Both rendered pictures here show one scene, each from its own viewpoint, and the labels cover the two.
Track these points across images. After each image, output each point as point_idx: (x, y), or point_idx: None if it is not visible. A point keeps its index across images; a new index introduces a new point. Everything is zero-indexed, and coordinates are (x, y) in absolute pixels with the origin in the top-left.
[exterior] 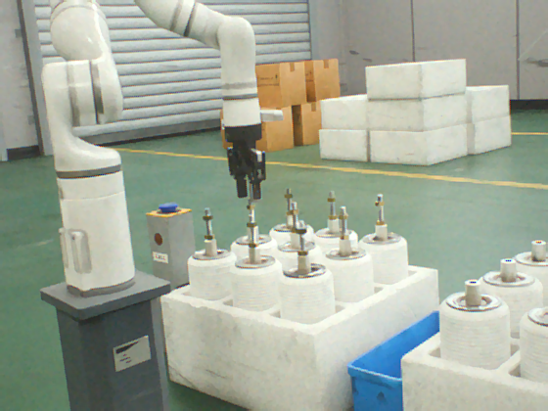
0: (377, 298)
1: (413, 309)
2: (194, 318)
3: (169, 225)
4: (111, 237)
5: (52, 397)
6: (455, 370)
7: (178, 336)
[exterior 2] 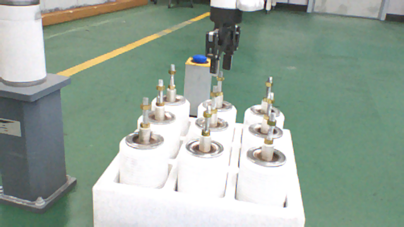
0: (191, 200)
1: None
2: None
3: (187, 70)
4: (4, 48)
5: (108, 139)
6: None
7: None
